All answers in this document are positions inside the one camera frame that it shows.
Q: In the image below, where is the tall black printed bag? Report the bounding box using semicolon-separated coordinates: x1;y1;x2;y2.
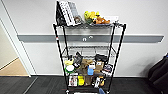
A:
72;51;84;70

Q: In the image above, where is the white red box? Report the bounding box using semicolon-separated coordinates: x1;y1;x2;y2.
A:
68;74;79;87

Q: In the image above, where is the glossy black pouch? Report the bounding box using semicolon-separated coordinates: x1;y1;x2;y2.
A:
94;52;109;65

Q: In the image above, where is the yellow plush toy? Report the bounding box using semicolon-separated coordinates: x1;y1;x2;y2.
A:
83;10;101;24

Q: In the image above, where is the green bowl white lid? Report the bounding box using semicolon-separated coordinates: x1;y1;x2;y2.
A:
64;64;76;75

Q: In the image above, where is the white door frame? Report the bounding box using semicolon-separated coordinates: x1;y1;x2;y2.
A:
0;0;37;78

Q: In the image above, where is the brown box white label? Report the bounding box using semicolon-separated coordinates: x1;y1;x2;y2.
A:
93;61;105;74

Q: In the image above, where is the yellow bowl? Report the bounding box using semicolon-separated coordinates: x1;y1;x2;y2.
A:
64;59;74;67

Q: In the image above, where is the small orange item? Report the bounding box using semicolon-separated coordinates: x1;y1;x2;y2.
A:
99;77;106;87

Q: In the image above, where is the black wire shelf rack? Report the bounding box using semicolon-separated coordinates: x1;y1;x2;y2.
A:
51;21;128;94

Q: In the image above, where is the black white printed box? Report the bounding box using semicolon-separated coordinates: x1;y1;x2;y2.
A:
101;62;115;75

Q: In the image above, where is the flat white box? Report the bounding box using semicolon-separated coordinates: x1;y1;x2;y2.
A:
101;15;120;24

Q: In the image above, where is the yellow container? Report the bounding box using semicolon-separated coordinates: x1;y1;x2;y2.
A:
77;75;85;87

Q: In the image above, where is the small blue box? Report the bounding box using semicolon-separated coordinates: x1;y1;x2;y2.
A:
86;64;96;77

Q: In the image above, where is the long grey wall band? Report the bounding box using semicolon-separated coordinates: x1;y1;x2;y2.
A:
17;33;166;44

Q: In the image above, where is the brown paper bag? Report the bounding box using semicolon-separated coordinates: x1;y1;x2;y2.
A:
83;74;93;87

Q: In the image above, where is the dark blue shark plush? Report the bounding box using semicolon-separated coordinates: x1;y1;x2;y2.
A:
97;87;106;94

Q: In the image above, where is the small white wall fitting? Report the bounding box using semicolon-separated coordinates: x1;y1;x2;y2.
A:
88;35;95;41
81;36;87;42

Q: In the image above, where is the grey printed box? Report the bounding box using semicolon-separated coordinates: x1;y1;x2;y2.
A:
68;2;84;25

